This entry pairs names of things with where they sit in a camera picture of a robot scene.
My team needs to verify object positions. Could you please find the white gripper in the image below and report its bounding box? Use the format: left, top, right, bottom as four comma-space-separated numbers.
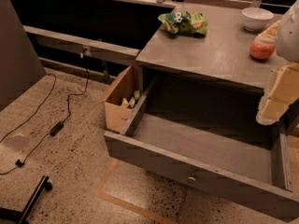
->
255, 0, 299, 125

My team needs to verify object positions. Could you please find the green rice chip bag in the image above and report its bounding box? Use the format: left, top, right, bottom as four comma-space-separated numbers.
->
158, 11, 208, 35

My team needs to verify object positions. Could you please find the open grey top drawer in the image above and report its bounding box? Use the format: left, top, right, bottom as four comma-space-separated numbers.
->
105, 77, 299, 222

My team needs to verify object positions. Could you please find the silver round drawer knob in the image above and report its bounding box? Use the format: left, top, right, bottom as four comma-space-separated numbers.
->
188, 176, 196, 184

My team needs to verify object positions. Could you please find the red apple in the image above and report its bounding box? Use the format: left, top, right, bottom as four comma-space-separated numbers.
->
249, 41, 276, 60

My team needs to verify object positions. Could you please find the white ceramic bowl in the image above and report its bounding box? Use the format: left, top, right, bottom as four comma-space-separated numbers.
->
242, 7, 274, 32

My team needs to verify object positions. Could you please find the open cardboard box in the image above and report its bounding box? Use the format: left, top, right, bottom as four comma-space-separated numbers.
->
104, 65, 140, 133

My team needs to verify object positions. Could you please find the grey panel at left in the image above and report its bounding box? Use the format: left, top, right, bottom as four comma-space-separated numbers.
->
0, 0, 46, 110

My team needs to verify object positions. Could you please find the black wheeled stand leg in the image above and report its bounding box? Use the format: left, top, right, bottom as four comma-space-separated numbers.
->
0, 175, 52, 224

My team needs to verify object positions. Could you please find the grey wall rail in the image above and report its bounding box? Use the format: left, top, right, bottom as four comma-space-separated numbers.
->
23, 25, 140, 66

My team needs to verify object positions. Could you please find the black power adapter cable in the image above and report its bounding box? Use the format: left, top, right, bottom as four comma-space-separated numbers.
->
0, 46, 92, 176

